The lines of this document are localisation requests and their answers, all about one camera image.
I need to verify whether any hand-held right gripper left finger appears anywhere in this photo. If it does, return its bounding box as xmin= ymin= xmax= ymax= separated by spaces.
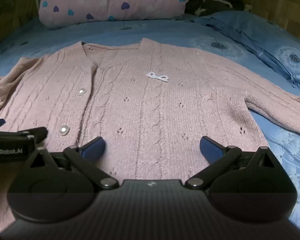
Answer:
xmin=24 ymin=137 xmax=119 ymax=189

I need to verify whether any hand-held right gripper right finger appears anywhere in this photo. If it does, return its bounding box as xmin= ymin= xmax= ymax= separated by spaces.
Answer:
xmin=185 ymin=136 xmax=280 ymax=189

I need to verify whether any pink knitted cardigan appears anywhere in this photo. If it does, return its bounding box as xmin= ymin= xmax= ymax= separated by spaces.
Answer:
xmin=0 ymin=38 xmax=300 ymax=233

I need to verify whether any blue floral pillow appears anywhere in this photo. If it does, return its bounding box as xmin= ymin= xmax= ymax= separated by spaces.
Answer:
xmin=195 ymin=11 xmax=300 ymax=90

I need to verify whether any blue floral bed sheet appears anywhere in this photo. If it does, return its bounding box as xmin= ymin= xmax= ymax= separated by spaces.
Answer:
xmin=0 ymin=14 xmax=300 ymax=233

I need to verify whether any pink heart-print pillow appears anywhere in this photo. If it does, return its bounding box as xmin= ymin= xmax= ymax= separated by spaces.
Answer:
xmin=38 ymin=0 xmax=189 ymax=28

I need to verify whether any dark cloth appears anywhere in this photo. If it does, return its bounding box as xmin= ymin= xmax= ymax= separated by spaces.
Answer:
xmin=185 ymin=0 xmax=252 ymax=17

